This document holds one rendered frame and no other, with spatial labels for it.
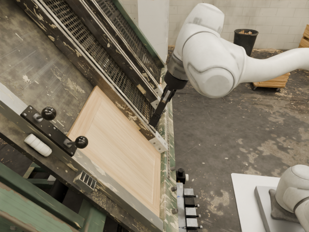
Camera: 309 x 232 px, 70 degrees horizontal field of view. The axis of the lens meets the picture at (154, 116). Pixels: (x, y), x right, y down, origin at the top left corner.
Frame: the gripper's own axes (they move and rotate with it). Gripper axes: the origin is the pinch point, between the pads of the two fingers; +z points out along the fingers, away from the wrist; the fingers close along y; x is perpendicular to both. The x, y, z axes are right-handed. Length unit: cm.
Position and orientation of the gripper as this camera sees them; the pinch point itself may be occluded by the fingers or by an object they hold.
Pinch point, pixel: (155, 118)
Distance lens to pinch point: 83.0
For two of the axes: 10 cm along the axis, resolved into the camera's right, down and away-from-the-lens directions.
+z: -3.6, 7.1, 6.0
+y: -3.1, 5.2, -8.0
